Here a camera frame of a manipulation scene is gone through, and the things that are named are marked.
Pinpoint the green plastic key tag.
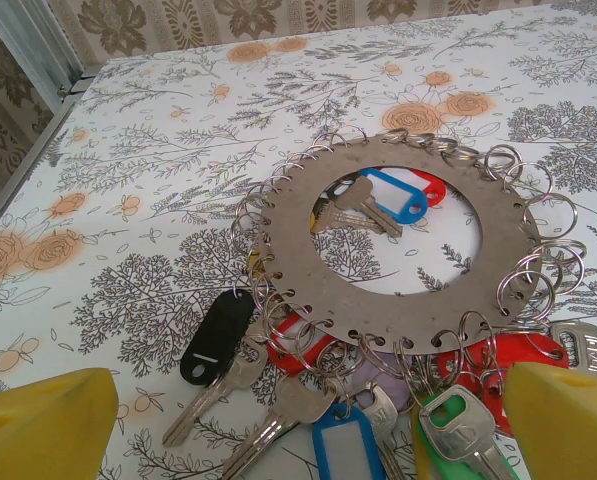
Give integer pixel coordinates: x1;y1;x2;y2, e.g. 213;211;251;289
413;392;520;480

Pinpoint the red framed key tag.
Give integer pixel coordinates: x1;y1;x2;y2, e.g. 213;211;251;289
265;313;338;377
377;167;448;208

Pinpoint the grey round keyring plate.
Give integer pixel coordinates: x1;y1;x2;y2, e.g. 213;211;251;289
229;125;590;396

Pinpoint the aluminium frame post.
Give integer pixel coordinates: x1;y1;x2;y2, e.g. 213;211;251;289
0;0;102;104

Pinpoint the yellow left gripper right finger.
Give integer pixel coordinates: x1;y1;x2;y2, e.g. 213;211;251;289
505;361;597;480

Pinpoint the yellow plastic key tag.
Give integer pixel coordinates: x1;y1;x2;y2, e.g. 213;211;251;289
408;403;442;480
246;248;268;275

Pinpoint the blue plastic key tag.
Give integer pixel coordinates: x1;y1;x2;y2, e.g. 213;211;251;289
358;167;430;227
311;401;382;480

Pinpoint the brass key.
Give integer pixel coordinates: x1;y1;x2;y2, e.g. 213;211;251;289
309;198;390;236
335;177;404;239

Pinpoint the black plastic key tag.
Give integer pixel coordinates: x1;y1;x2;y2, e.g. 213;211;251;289
179;289;256;389

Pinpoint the silver key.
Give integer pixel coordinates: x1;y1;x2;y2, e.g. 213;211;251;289
348;382;410;480
221;374;340;480
417;383;518;480
161;333;270;448
547;320;597;382

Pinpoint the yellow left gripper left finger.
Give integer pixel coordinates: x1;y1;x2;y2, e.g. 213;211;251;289
0;367;117;480

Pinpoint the solid red key tag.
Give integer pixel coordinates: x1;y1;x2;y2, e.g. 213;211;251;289
435;333;573;437

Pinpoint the lilac plastic key tag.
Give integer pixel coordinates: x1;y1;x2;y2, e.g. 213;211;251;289
355;357;415;416

